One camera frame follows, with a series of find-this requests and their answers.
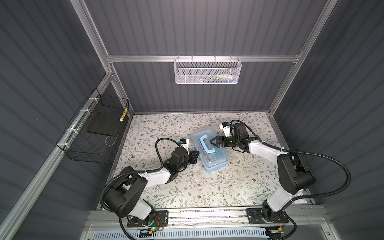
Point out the white slotted cable duct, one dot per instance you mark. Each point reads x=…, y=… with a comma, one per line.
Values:
x=202, y=234

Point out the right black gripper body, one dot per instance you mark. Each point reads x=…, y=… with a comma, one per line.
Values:
x=232, y=142

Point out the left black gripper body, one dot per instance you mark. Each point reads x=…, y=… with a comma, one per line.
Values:
x=188, y=160

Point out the black wire mesh basket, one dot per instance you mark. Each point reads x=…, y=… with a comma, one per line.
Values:
x=79, y=145

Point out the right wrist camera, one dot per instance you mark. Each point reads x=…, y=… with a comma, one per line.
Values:
x=226, y=128

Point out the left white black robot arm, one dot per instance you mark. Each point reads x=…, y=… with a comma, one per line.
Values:
x=122, y=194

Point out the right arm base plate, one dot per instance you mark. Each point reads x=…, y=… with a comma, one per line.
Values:
x=265, y=216

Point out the black foam pad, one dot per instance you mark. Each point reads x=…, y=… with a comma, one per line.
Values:
x=106, y=124

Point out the markers in white basket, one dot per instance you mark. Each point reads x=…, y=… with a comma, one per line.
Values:
x=219, y=79

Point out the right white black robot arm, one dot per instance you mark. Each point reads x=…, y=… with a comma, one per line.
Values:
x=294, y=173

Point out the white wire mesh basket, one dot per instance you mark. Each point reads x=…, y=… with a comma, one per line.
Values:
x=187, y=71

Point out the clear tool box lid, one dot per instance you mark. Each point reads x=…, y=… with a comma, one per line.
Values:
x=209, y=147

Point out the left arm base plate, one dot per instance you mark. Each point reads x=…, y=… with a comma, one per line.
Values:
x=156, y=218

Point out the blue plastic tool box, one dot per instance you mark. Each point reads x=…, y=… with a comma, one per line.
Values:
x=210, y=151

